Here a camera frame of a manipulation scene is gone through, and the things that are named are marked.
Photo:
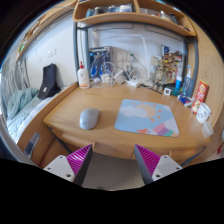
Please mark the red chips can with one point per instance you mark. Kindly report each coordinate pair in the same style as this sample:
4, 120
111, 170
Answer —
200, 95

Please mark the teal blanket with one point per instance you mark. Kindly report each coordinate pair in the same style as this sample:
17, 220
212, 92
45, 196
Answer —
20, 100

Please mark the white mug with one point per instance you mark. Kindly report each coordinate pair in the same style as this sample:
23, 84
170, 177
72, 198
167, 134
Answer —
202, 113

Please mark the white power strip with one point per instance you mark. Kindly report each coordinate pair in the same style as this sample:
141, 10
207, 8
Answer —
133, 83

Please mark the grey computer mouse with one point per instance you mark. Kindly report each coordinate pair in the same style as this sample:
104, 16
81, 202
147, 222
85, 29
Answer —
89, 118

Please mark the wooden shelf unit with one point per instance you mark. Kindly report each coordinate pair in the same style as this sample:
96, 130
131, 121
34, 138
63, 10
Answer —
133, 17

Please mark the robot model figure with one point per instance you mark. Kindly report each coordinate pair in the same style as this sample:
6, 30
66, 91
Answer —
166, 71

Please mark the white wall switch plate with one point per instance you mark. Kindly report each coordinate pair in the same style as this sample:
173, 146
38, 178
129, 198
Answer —
52, 52

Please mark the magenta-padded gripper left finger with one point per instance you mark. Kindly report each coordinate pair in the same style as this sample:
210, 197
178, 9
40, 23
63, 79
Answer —
58, 165

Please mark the blue spray bottle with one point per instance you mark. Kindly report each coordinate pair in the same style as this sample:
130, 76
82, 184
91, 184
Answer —
187, 83

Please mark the sky print mouse pad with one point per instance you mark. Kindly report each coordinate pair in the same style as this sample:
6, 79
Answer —
146, 116

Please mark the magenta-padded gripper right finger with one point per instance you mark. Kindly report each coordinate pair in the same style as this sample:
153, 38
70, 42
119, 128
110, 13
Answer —
166, 165

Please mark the blue robot model kit box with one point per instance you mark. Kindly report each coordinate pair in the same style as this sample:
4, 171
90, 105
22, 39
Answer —
98, 61

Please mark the small white square clock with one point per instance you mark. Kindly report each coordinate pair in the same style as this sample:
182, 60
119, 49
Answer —
166, 91

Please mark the blue snack packet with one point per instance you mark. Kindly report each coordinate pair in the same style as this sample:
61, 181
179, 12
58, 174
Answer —
185, 100

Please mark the blue white-capped tube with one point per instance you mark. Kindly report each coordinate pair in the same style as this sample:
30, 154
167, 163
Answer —
178, 82

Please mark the checked bedding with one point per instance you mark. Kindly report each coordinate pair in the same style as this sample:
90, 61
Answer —
26, 118

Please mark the black bag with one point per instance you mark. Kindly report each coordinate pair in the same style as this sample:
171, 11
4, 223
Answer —
49, 81

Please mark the colourful figure box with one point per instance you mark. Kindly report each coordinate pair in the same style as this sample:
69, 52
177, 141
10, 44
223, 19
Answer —
166, 50

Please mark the white red-capped lotion bottle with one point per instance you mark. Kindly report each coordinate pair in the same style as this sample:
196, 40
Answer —
83, 78

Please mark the white desk lamp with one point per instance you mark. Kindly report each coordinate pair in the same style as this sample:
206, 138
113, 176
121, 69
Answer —
146, 60

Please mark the white charger block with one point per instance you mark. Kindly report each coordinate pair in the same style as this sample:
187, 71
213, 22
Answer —
105, 78

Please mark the teal round lid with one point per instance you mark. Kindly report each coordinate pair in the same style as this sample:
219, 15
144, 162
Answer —
176, 92

